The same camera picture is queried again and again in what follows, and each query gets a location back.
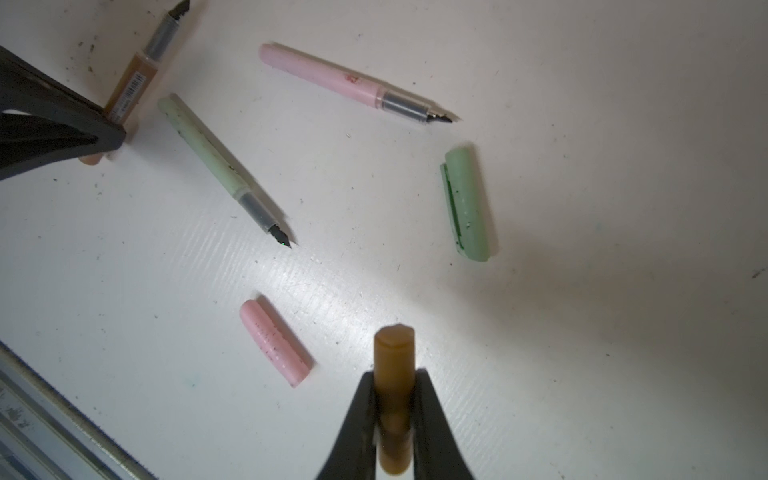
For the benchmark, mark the pink pen cap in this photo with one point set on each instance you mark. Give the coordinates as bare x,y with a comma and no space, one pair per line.
273,343

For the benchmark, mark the green pen cap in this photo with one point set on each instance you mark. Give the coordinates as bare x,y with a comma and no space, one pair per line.
463,203

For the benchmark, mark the pink pen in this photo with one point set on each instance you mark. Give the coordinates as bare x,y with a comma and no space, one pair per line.
353,85

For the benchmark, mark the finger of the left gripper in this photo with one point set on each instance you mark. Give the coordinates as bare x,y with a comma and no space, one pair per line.
44,122

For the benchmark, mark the brown pen cap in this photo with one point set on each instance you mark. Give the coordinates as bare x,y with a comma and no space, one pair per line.
394,380

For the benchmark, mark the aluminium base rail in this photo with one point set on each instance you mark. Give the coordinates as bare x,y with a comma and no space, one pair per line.
45,436

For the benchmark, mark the green pen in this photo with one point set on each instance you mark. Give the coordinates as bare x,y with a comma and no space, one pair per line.
221,164

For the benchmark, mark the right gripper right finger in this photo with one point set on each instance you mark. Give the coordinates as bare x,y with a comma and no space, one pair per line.
435,451

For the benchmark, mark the brown pen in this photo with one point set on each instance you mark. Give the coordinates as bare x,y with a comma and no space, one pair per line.
144,66

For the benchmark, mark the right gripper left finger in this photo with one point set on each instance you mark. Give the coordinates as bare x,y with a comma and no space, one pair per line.
354,453

